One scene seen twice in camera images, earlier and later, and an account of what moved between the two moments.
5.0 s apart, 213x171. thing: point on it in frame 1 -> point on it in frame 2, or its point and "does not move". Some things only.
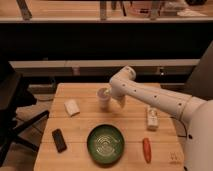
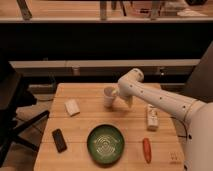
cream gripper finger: (108, 90) -> (115, 91)
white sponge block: (71, 107) does not move
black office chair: (14, 94) does not move
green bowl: (105, 143) does not move
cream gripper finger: (122, 101) -> (130, 102)
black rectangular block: (59, 140) does not move
